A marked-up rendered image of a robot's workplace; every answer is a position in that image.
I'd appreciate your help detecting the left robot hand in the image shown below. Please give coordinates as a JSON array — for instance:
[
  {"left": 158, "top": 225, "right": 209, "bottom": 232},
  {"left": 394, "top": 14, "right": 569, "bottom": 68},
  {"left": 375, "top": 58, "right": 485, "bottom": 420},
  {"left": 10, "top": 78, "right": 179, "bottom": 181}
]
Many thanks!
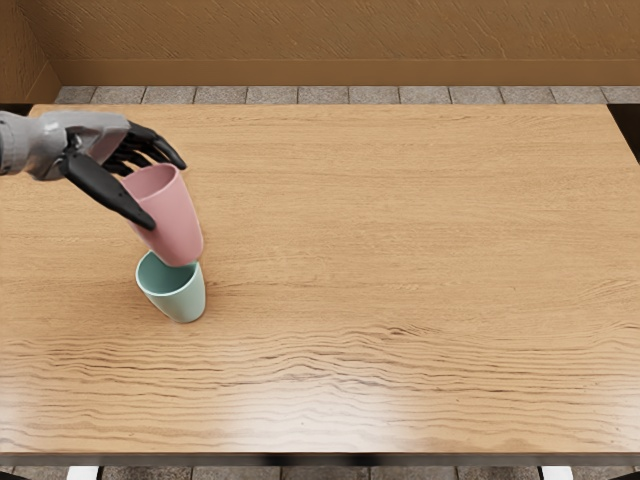
[{"left": 0, "top": 110, "right": 188, "bottom": 232}]

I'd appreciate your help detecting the pink cup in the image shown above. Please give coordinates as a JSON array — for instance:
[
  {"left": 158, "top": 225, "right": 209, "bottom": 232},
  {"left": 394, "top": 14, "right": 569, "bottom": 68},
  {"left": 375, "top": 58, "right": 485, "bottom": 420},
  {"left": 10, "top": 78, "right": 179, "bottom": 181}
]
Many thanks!
[{"left": 119, "top": 163, "right": 205, "bottom": 268}]

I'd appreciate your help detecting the light green cup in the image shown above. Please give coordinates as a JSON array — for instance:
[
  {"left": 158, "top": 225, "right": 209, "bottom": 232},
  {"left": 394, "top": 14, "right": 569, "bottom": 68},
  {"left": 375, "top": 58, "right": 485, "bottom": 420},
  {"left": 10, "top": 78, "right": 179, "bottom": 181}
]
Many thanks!
[{"left": 135, "top": 250, "right": 207, "bottom": 324}]

